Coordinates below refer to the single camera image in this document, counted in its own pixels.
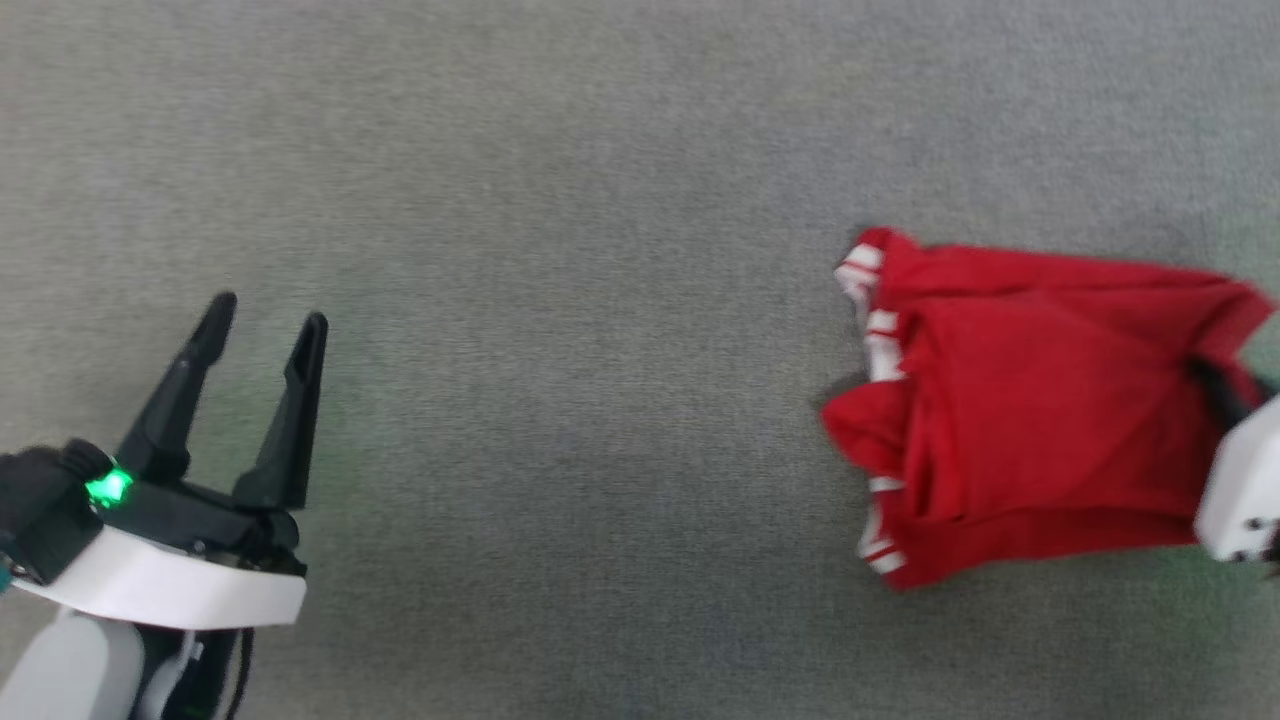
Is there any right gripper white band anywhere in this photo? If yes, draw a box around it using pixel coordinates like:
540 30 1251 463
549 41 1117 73
1188 355 1280 563

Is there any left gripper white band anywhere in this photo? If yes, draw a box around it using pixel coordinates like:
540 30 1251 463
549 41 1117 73
8 291 330 632

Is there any red basketball jersey white trim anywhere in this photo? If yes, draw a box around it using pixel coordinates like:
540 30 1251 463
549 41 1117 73
821 227 1280 591

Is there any grey fabric sofa seat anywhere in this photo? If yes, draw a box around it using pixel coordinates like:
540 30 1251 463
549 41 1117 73
0 0 1280 720

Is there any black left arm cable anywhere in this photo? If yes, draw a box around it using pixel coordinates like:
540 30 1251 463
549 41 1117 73
228 628 255 720

